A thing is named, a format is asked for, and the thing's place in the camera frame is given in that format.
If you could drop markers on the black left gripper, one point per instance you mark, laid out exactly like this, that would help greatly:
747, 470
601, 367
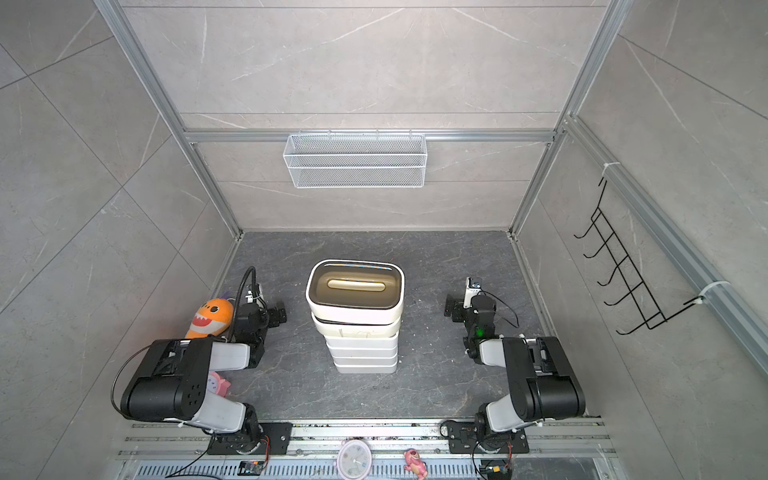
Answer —
275, 318

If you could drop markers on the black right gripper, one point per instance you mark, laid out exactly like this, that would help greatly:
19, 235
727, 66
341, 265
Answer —
459, 317

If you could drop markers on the brown lid tissue box front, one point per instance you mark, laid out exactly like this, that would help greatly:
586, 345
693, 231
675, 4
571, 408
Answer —
348, 330

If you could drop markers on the brown lid tissue box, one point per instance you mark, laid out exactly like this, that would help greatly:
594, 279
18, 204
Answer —
356, 292
348, 330

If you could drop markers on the grey lid tissue box back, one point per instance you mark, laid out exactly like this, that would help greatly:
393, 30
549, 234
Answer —
362, 343

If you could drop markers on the grey lid tissue box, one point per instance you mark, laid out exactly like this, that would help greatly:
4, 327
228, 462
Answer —
362, 343
339, 352

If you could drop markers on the grey lid tissue box front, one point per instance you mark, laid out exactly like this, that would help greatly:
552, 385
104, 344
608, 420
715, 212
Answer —
339, 352

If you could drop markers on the bamboo lid tissue box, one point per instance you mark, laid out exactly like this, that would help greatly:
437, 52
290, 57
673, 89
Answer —
367, 369
365, 361

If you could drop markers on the brown lid tissue box back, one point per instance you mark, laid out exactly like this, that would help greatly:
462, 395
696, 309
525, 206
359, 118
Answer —
356, 292

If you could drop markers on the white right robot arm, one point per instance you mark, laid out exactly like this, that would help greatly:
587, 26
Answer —
541, 383

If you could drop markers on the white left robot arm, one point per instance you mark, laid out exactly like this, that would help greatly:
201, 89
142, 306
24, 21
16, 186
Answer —
178, 380

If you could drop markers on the orange shark plush toy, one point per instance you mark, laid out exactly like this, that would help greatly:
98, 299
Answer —
213, 318

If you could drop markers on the pink alarm clock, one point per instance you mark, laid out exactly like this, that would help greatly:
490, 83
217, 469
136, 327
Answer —
217, 385

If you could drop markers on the pink bear figurine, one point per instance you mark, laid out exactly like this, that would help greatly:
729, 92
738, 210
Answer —
415, 464

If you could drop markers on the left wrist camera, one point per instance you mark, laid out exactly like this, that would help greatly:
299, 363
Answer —
253, 294

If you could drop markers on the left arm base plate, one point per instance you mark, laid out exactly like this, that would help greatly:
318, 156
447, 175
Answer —
271, 437

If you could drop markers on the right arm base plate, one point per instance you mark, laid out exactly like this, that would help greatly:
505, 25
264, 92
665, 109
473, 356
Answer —
466, 438

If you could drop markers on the white wire mesh basket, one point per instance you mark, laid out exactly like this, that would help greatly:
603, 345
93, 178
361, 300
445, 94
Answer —
364, 160

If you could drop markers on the black wire hook rack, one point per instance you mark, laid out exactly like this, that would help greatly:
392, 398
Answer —
626, 272

